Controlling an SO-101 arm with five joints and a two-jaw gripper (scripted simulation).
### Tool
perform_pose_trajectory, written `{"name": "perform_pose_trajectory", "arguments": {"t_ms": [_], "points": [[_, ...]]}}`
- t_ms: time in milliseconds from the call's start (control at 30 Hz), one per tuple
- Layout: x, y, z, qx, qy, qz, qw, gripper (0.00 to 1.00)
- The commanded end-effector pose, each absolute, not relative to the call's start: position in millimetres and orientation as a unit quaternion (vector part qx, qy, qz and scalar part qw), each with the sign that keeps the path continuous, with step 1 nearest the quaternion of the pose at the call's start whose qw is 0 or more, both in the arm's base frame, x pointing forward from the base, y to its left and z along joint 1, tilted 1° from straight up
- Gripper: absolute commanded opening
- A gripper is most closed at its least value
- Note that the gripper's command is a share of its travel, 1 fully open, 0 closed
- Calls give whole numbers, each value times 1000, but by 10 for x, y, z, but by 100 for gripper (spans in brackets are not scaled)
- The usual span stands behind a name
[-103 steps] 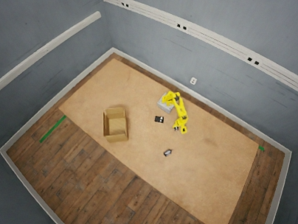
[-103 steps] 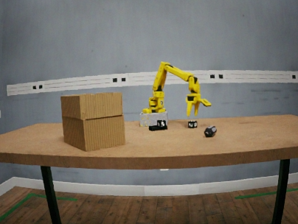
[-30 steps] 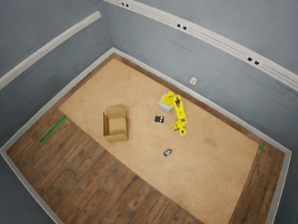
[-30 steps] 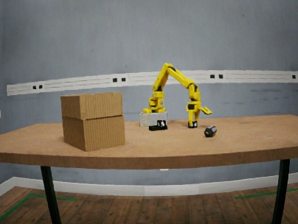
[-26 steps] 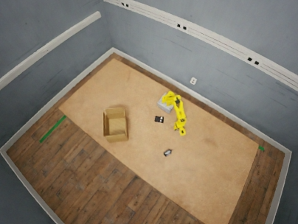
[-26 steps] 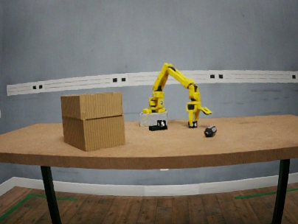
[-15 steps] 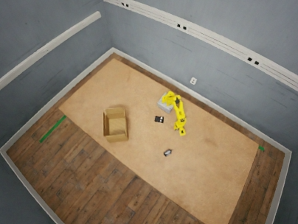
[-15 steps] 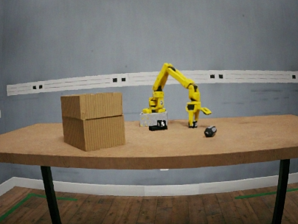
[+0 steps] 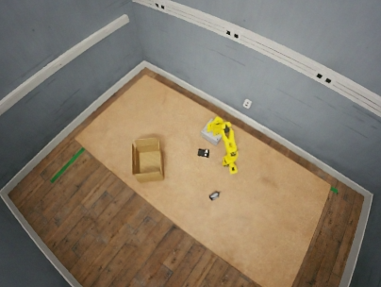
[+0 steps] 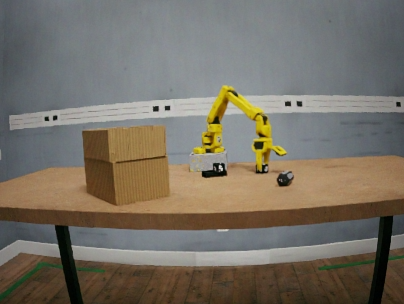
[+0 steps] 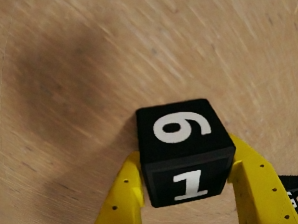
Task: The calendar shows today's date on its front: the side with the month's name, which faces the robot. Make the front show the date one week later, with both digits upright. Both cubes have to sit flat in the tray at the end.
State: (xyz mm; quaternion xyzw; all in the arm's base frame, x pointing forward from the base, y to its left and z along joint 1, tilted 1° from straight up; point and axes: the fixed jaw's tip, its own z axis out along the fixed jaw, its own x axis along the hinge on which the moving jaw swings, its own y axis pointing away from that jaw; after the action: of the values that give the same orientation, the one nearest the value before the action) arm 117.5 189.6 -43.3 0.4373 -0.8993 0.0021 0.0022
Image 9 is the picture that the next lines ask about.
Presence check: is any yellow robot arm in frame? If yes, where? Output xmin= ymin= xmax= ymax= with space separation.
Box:
xmin=207 ymin=117 xmax=238 ymax=160

